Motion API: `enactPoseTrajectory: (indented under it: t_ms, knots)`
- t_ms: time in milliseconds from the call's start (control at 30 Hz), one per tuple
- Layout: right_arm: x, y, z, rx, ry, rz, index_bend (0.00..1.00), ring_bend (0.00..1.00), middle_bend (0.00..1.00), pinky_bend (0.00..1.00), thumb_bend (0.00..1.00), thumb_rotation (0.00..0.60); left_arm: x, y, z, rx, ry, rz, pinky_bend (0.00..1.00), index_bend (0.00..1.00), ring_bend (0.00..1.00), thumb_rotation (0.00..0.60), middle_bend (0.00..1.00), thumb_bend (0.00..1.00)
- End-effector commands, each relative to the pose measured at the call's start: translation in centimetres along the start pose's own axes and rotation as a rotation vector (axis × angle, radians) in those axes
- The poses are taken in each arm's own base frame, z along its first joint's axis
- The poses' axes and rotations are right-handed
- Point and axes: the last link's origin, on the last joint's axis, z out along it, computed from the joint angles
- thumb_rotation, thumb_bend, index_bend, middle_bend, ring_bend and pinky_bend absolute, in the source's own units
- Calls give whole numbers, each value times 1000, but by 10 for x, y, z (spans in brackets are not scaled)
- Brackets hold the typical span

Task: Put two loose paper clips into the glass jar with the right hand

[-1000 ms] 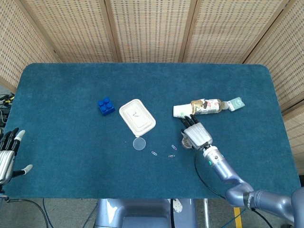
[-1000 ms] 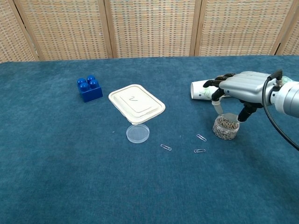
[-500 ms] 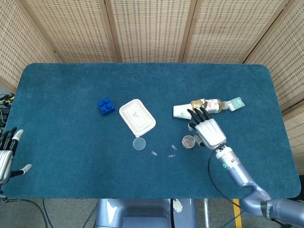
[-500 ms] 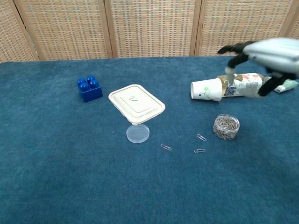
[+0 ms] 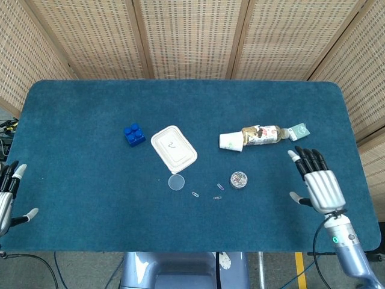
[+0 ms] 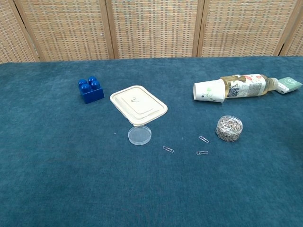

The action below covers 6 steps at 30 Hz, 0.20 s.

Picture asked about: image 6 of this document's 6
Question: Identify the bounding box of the white floral paper cup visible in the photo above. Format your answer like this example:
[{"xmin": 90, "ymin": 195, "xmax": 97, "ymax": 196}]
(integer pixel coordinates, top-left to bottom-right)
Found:
[{"xmin": 193, "ymin": 79, "xmax": 225, "ymax": 103}]

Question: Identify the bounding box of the green and white packet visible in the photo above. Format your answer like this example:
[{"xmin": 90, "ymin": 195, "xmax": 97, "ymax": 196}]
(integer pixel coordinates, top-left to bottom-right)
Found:
[{"xmin": 276, "ymin": 76, "xmax": 303, "ymax": 95}]

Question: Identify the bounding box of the clear tub of paperclips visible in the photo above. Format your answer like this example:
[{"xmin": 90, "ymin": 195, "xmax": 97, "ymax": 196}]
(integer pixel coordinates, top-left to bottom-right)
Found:
[{"xmin": 215, "ymin": 115, "xmax": 244, "ymax": 143}]

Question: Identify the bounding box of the blue carpet table cover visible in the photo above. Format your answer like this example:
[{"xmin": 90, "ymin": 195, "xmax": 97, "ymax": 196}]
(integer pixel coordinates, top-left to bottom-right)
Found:
[{"xmin": 0, "ymin": 55, "xmax": 303, "ymax": 227}]

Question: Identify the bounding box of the white rectangular container lid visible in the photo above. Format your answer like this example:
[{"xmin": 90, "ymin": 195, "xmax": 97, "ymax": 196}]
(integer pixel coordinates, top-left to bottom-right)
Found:
[{"xmin": 109, "ymin": 85, "xmax": 169, "ymax": 126}]

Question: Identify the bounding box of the clear round plastic lid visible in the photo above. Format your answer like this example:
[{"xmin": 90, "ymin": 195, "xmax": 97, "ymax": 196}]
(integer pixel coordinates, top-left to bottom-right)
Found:
[{"xmin": 128, "ymin": 125, "xmax": 152, "ymax": 146}]

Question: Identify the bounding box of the woven wooden folding screen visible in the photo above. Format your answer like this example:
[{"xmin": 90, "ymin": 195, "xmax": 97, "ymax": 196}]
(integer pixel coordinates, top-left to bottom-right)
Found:
[{"xmin": 0, "ymin": 0, "xmax": 303, "ymax": 64}]

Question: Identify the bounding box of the labelled tea drink bottle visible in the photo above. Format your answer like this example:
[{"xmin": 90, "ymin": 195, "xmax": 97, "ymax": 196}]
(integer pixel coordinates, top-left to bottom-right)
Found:
[{"xmin": 220, "ymin": 74, "xmax": 280, "ymax": 99}]

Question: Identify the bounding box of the blue toy building block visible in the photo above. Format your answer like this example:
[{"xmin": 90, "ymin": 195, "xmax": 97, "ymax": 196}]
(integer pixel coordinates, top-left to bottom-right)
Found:
[{"xmin": 78, "ymin": 76, "xmax": 105, "ymax": 105}]

